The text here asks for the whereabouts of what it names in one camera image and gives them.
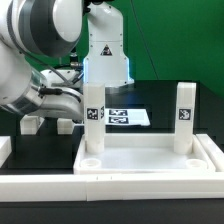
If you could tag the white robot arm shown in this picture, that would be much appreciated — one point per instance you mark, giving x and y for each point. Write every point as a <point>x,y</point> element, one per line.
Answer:
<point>53,28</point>

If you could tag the fiducial marker sheet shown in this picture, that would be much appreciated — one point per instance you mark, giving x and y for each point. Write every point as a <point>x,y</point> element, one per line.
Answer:
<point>116,117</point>

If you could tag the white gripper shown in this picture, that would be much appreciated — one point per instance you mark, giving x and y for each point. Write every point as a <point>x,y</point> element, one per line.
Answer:
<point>58,100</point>

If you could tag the white desk tabletop panel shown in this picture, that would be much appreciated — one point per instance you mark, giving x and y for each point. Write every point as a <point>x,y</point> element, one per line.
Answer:
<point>132,153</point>

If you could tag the white L-shaped obstacle fence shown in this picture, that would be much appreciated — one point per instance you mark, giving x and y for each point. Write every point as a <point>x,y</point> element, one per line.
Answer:
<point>140,186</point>

